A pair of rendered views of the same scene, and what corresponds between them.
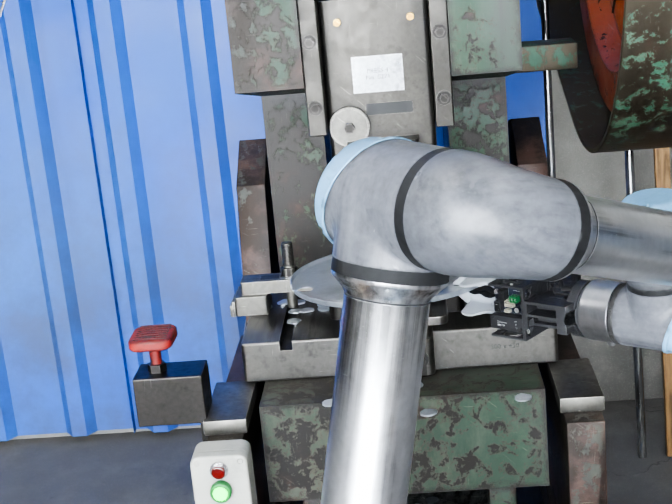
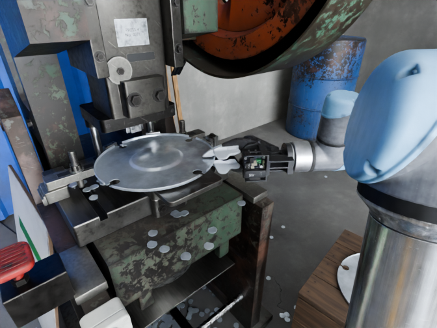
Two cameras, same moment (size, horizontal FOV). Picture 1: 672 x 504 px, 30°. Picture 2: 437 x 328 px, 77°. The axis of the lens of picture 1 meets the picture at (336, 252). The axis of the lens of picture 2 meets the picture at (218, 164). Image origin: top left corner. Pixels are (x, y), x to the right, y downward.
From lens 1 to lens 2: 120 cm
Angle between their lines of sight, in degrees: 43
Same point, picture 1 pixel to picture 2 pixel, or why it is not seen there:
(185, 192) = not seen: outside the picture
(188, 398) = (58, 289)
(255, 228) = (22, 142)
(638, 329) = (330, 163)
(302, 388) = (123, 238)
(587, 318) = (301, 163)
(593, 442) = (269, 211)
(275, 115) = (27, 70)
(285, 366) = (105, 228)
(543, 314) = (277, 166)
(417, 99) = (157, 51)
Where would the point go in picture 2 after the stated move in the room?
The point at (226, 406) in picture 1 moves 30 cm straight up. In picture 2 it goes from (82, 274) to (32, 138)
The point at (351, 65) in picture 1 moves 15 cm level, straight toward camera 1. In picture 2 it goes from (114, 25) to (155, 29)
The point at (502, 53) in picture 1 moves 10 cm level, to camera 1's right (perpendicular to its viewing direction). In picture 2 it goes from (209, 19) to (238, 19)
